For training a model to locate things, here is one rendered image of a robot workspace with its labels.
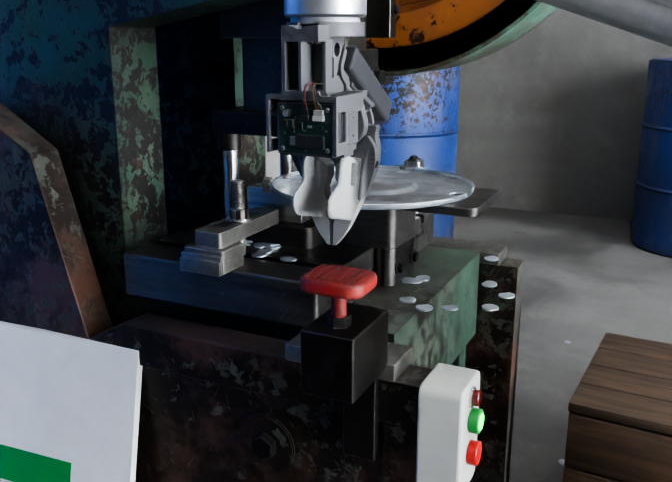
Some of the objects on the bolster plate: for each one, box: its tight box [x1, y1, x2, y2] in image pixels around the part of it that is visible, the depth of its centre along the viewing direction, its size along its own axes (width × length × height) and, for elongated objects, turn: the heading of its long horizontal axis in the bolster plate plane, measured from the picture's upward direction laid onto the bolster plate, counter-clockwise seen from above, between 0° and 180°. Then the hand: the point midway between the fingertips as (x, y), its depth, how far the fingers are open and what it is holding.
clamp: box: [180, 179, 279, 277], centre depth 100 cm, size 6×17×10 cm, turn 154°
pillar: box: [223, 150, 239, 217], centre depth 108 cm, size 2×2×14 cm
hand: (336, 229), depth 75 cm, fingers closed
